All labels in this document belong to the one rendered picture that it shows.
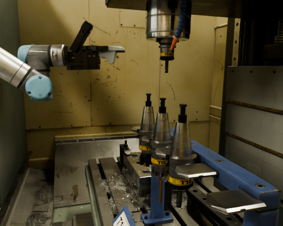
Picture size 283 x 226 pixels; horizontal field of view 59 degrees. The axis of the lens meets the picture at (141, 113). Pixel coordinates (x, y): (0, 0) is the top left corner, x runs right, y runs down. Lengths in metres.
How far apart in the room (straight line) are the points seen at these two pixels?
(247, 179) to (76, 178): 1.36
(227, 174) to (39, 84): 0.56
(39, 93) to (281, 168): 0.91
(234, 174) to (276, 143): 0.69
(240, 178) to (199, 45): 1.78
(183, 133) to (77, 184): 1.23
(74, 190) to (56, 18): 1.13
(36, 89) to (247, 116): 0.89
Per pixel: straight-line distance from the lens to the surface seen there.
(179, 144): 0.50
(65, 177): 1.70
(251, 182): 0.43
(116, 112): 1.93
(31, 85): 0.78
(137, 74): 1.94
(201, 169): 0.48
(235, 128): 1.31
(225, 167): 0.47
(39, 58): 0.93
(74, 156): 1.83
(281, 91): 1.08
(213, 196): 0.39
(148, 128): 0.69
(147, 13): 0.92
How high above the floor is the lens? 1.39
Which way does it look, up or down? 10 degrees down
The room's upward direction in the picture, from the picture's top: 1 degrees clockwise
